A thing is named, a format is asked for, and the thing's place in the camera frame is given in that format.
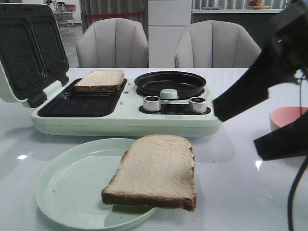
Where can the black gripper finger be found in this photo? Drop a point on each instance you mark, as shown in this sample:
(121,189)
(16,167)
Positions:
(288,141)

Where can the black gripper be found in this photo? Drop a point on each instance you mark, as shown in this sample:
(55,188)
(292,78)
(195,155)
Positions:
(285,53)

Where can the pink bowl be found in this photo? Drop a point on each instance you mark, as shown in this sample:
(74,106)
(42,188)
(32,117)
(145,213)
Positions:
(283,116)

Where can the slice of bread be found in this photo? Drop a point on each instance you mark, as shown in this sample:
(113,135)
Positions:
(101,80)
(157,171)

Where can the mint green sandwich maker lid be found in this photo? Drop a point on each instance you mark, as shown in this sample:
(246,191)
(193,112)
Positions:
(32,55)

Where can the mint green breakfast maker base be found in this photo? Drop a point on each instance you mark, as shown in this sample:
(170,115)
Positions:
(120,113)

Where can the right silver control knob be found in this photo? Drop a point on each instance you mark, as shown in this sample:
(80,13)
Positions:
(197,105)

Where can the silver control knob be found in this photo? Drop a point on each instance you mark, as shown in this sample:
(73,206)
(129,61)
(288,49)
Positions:
(197,105)
(152,103)

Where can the round black frying pan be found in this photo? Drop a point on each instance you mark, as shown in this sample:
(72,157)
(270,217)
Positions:
(186,84)

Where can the right beige upholstered chair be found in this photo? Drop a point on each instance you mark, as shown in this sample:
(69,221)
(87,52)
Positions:
(215,44)

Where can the beige upholstered chair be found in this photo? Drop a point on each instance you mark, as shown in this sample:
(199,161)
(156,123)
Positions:
(215,44)
(113,43)

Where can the grey counter with white top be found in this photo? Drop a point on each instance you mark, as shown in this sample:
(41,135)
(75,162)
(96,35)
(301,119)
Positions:
(256,22)

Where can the fruit plate on counter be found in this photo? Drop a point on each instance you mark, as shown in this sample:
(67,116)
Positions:
(257,5)

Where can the left silver control knob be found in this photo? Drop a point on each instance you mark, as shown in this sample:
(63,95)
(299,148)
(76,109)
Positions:
(152,103)

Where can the white cabinet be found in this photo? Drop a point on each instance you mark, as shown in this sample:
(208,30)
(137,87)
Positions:
(166,21)

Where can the red barrier tape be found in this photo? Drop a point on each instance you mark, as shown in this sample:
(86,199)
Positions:
(113,15)

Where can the left beige upholstered chair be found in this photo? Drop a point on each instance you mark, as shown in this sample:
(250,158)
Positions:
(113,43)

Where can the background workbench with monitor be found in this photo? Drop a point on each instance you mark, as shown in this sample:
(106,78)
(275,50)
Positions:
(63,12)

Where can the mint green round plate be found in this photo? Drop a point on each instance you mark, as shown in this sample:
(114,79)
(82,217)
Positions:
(69,188)

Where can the mint green pan handle knob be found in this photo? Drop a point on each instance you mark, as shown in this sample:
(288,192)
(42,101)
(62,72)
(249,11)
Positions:
(169,94)

